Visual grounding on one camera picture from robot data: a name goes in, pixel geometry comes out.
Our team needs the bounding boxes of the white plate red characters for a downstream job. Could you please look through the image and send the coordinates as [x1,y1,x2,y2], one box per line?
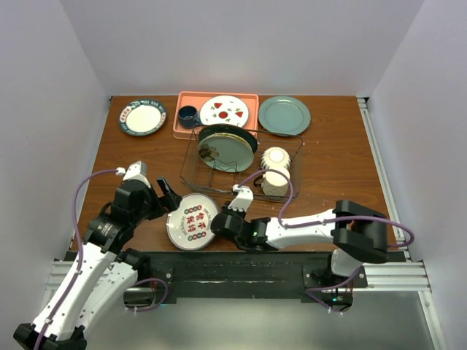
[166,193,219,251]

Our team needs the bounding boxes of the cream white mug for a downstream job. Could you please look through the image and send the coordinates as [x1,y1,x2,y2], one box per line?
[253,166,290,197]

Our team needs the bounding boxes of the black wire dish rack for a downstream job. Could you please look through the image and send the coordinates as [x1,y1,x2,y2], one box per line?
[180,125,304,198]

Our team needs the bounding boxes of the mint green flower plate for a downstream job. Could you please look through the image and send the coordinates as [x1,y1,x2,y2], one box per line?
[197,136,254,173]

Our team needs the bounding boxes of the white bowl blue striped outside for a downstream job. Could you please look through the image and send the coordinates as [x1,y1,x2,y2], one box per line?
[260,147,291,169]

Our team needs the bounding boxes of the white plate dark patterned rim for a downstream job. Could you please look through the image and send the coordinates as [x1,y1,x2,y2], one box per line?
[118,98,167,137]

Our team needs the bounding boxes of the dark teal speckled plate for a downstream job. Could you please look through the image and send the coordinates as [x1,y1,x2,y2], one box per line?
[198,124,258,153]

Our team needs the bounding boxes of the yellow woven round coaster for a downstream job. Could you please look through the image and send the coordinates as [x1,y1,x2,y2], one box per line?
[211,133,253,151]

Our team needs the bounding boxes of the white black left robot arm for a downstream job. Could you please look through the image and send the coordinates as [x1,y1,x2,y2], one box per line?
[13,175,182,349]

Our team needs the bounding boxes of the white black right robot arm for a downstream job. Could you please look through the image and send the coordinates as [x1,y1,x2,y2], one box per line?
[211,200,387,287]

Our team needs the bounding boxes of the dark blue mug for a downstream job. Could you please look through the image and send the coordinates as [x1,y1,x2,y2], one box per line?
[177,105,201,129]

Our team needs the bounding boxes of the salmon pink plastic tray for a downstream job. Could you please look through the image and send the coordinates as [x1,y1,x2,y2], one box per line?
[172,91,260,140]

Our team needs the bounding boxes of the white watermelon pattern plate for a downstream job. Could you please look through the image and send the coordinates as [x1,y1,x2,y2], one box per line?
[198,95,250,128]

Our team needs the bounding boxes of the grey green round plate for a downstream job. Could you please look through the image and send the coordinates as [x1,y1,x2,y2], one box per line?
[258,96,312,136]

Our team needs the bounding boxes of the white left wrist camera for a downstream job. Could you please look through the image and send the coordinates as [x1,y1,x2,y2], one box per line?
[115,161,152,188]

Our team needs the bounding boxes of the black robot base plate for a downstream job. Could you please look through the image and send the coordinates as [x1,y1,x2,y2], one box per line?
[108,251,368,309]

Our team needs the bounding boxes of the aluminium frame rail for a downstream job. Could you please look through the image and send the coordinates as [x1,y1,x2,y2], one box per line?
[27,96,448,350]

